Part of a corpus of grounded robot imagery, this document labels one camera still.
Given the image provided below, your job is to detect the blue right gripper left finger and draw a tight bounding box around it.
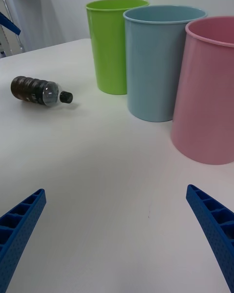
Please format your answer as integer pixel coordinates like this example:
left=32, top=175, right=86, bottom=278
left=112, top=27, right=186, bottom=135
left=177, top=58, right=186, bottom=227
left=0, top=188, right=47, bottom=293

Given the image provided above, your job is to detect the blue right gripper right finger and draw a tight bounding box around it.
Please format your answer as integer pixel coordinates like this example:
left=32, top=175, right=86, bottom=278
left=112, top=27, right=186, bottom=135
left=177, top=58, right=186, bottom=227
left=186, top=184, right=234, bottom=293

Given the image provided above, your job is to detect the metal frame with blue bar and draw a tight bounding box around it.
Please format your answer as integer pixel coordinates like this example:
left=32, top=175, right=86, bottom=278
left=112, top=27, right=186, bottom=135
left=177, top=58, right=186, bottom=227
left=0, top=0, right=26, bottom=59

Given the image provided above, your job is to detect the yellow-green plastic bin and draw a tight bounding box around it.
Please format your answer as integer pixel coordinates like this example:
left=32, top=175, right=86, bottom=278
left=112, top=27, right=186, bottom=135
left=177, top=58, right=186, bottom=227
left=85, top=0, right=150, bottom=95

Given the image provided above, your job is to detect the pale blue plastic bin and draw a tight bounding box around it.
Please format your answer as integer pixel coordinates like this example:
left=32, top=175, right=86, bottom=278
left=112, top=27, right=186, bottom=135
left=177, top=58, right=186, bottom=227
left=122, top=4, right=208, bottom=123

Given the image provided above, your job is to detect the dark plastic bottle black cap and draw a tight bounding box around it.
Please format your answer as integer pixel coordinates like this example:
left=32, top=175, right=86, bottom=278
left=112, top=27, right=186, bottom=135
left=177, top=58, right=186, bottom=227
left=10, top=76, right=74, bottom=107

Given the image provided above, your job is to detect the pink plastic bin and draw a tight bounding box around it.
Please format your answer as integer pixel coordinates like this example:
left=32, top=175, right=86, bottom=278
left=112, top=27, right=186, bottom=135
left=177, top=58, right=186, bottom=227
left=170, top=16, right=234, bottom=166

